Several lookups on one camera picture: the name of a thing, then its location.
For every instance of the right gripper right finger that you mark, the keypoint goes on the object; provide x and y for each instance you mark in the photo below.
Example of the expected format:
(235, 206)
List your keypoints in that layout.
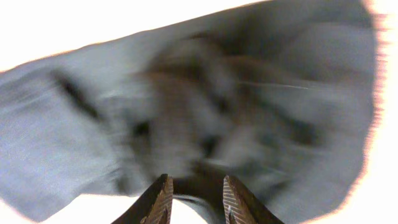
(242, 207)

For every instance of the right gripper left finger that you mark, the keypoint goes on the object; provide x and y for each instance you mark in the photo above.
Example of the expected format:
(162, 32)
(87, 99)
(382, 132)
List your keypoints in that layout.
(154, 206)

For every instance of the black t-shirt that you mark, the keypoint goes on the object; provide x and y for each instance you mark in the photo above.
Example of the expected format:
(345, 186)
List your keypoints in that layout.
(278, 94)

